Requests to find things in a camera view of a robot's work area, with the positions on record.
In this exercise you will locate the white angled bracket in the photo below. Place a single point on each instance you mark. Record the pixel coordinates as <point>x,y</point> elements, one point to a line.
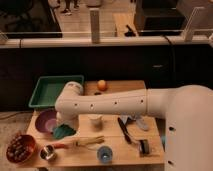
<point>192,23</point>

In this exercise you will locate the white vertical post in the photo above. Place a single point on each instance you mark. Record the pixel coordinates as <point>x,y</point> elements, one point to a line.
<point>95,25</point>

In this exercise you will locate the red bowl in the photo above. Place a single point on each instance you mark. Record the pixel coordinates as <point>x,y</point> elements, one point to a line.
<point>20,148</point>

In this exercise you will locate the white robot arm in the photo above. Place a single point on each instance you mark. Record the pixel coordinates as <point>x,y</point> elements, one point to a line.
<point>188,111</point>

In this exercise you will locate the small black block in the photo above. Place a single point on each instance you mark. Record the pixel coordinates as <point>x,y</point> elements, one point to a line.
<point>144,147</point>

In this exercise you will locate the purple bowl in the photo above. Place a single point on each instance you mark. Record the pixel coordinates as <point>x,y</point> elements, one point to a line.
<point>46,121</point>

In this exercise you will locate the orange carrot toy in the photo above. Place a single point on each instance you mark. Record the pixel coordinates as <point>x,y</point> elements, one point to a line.
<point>62,145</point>

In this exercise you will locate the crumpled blue-grey cloth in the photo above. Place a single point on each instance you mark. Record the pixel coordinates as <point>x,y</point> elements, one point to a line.
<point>140,122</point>

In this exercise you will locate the green plastic tray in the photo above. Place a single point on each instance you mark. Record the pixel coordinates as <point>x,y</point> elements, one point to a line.
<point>48,88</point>

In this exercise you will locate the white cup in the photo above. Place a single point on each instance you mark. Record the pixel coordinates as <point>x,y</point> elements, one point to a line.
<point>96,120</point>

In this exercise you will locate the small metal cup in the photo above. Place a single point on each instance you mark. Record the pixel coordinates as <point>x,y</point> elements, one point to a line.
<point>48,153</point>

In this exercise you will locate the orange ball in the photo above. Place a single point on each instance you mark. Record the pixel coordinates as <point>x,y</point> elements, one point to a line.
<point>102,85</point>

